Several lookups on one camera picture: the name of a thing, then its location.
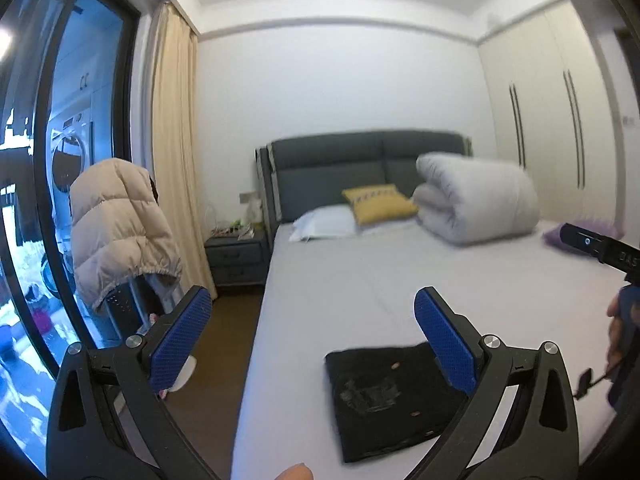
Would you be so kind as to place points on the white pillow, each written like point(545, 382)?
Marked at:
point(325, 222)

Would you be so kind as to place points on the rolled white duvet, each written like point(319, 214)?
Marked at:
point(480, 195)

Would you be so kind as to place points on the beige puffer jacket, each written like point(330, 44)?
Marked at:
point(120, 230)

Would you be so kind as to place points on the yellow pillow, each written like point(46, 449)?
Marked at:
point(380, 202)

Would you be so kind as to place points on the black framed glass door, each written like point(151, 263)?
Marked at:
point(30, 110)

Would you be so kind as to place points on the person's left hand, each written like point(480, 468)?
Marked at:
point(296, 472)

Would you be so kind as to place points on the person's right hand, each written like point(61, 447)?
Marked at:
point(614, 325)

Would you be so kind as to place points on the grey padded headboard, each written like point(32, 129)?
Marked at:
point(330, 170)

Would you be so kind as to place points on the wall socket plate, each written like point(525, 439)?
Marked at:
point(246, 196)

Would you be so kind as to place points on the white washing machine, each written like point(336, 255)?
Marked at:
point(70, 155)

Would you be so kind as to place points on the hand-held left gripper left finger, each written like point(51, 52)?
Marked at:
point(182, 340)

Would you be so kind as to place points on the beige curtain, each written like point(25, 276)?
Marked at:
point(172, 135)

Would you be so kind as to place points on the perforated laundry rack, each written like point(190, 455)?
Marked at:
point(135, 305)

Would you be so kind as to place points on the dark denim pants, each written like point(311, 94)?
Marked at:
point(390, 400)

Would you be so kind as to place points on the bed with white sheet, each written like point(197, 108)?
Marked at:
point(340, 300)

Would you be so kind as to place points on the grey nightstand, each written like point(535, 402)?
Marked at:
point(235, 260)

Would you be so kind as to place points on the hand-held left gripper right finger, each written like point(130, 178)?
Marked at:
point(445, 345)

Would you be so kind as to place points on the purple pillow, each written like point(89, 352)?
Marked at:
point(555, 237)

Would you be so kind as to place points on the cream wardrobe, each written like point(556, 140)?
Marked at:
point(545, 110)

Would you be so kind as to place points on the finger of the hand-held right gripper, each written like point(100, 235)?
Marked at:
point(582, 242)

